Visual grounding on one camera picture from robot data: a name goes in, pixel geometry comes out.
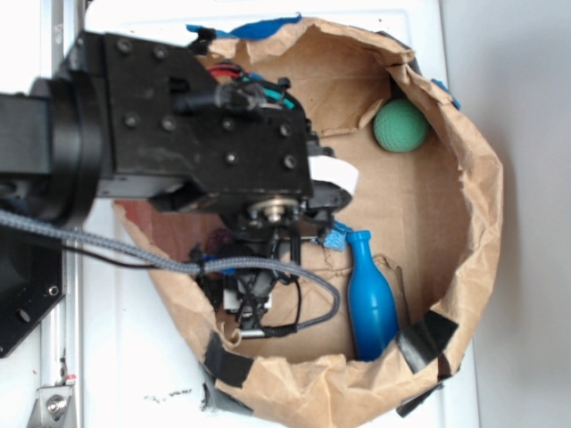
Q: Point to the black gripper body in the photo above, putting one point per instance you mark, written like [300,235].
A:
[184,142]

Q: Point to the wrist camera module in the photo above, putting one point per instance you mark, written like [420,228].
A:
[246,294]

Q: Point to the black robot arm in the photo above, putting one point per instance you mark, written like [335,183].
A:
[53,141]

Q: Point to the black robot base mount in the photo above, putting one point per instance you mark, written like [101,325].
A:
[32,284]

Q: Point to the brown paper bag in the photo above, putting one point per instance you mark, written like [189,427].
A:
[435,215]

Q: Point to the blue sponge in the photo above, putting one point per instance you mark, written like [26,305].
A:
[336,239]

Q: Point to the aluminium frame rail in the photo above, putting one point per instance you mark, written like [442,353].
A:
[59,397]

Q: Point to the green foam ball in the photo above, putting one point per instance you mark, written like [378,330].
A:
[400,126]

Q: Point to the blue plastic bottle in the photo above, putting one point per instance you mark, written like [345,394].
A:
[370,301]

